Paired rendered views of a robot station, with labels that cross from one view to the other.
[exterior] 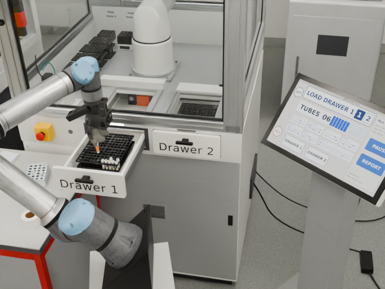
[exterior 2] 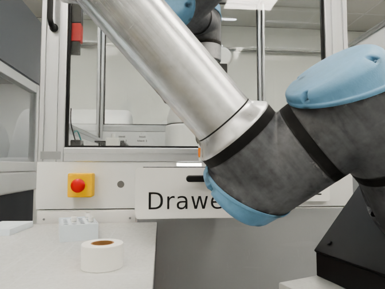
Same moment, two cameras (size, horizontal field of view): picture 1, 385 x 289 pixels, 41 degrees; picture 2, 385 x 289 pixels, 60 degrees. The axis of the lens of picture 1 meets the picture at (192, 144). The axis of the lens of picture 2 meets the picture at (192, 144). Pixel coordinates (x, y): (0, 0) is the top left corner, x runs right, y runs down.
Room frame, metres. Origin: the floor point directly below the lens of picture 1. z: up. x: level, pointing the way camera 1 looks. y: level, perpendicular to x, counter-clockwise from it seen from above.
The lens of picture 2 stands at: (0.90, 0.65, 0.93)
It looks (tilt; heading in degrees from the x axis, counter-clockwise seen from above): 4 degrees up; 342
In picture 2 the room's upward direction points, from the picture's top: straight up
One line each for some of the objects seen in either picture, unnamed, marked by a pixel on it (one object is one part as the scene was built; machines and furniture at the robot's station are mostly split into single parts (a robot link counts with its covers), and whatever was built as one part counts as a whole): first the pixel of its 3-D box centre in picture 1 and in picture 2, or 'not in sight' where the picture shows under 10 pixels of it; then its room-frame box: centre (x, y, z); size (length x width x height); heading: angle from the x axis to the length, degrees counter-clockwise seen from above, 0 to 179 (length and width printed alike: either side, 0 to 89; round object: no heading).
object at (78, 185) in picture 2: (40, 136); (78, 185); (1.94, 0.67, 0.88); 0.04 x 0.03 x 0.04; 77
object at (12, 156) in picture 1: (3, 161); (5, 227); (1.91, 0.85, 0.77); 0.13 x 0.09 x 0.02; 163
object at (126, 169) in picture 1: (107, 153); not in sight; (1.81, 0.36, 0.86); 0.40 x 0.26 x 0.06; 167
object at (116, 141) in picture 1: (106, 153); not in sight; (1.80, 0.36, 0.87); 0.22 x 0.18 x 0.06; 167
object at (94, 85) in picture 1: (87, 74); (205, 24); (1.68, 0.36, 1.29); 0.09 x 0.08 x 0.11; 134
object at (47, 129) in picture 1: (43, 132); (81, 184); (1.97, 0.66, 0.88); 0.07 x 0.05 x 0.07; 77
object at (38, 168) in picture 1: (36, 175); (77, 227); (1.78, 0.66, 0.78); 0.12 x 0.08 x 0.04; 5
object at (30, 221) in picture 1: (31, 218); (102, 254); (1.50, 0.62, 0.78); 0.07 x 0.07 x 0.04
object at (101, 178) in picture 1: (89, 182); (201, 192); (1.60, 0.40, 0.87); 0.29 x 0.02 x 0.11; 77
